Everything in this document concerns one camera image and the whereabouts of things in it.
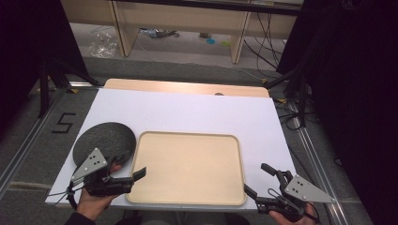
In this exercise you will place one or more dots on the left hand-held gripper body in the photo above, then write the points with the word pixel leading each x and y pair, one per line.
pixel 92 164

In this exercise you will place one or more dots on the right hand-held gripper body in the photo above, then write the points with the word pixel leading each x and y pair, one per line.
pixel 308 191

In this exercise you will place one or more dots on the black round plate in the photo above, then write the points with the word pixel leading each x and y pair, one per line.
pixel 104 142

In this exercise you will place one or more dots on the person's right hand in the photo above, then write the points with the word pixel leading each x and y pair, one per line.
pixel 300 220

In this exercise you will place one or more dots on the person's left hand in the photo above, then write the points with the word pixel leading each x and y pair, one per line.
pixel 94 204

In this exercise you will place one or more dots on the beige rectangular tray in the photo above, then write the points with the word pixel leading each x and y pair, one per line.
pixel 187 167

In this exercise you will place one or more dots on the white table cover board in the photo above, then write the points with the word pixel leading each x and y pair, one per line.
pixel 187 109

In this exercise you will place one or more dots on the black metal stand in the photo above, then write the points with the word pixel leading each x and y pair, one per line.
pixel 298 87
pixel 45 84

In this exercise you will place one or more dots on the clear plastic bag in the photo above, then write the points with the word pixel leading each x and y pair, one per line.
pixel 101 45

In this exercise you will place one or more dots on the black curtain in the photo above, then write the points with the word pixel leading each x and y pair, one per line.
pixel 350 78
pixel 28 47

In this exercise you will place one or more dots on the crumpled dark wrapper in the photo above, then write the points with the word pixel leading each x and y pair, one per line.
pixel 158 33

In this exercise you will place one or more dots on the green small object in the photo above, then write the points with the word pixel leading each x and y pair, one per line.
pixel 225 43

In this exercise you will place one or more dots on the blue round lid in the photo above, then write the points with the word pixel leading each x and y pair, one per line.
pixel 210 41

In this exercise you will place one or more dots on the light wooden shelf unit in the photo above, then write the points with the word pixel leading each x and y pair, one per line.
pixel 181 15

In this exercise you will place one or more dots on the aluminium floor rail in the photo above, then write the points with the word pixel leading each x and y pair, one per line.
pixel 316 162
pixel 25 146

